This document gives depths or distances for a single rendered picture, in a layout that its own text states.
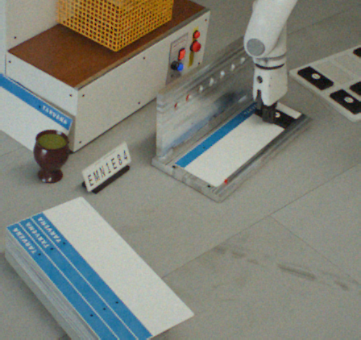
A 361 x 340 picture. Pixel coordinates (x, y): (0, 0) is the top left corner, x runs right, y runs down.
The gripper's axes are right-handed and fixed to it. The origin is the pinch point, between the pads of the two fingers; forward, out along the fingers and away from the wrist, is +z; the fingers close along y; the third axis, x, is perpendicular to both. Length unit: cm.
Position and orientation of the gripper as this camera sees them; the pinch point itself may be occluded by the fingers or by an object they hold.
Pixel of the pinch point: (269, 114)
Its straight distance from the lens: 243.7
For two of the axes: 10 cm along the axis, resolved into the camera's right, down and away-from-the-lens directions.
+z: 0.5, 8.5, 5.3
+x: -8.1, -2.7, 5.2
